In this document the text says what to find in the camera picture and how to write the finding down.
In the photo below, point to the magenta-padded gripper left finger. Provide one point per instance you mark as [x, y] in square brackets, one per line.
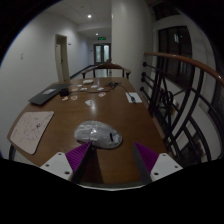
[56, 165]

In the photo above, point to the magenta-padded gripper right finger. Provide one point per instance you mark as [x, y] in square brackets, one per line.
[164, 165]

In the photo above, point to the white marble-print mouse pad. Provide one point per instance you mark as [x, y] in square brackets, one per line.
[30, 130]

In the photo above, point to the peach small card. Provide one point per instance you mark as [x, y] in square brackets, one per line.
[74, 97]
[65, 98]

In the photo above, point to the small white card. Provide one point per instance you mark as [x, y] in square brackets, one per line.
[79, 85]
[83, 89]
[94, 86]
[89, 102]
[100, 88]

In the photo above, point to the black closed laptop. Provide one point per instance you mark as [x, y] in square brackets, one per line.
[48, 93]

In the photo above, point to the small black box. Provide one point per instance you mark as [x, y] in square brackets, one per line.
[64, 92]

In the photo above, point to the white notepad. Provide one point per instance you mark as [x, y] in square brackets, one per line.
[133, 97]

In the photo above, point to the small reddish card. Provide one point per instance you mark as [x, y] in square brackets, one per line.
[102, 94]

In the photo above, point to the flat white box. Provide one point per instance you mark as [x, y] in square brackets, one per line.
[88, 81]

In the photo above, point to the white side door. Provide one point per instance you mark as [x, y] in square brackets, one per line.
[59, 61]

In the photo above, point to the black railing with wooden handrail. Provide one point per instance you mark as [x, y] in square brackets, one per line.
[186, 60]

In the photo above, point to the wooden armchair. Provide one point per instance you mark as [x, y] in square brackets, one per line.
[106, 66]

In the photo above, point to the dark window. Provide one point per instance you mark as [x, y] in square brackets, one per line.
[175, 53]

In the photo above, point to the glass double door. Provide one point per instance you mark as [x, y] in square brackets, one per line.
[102, 53]

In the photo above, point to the green exit sign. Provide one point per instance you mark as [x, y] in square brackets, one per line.
[101, 38]

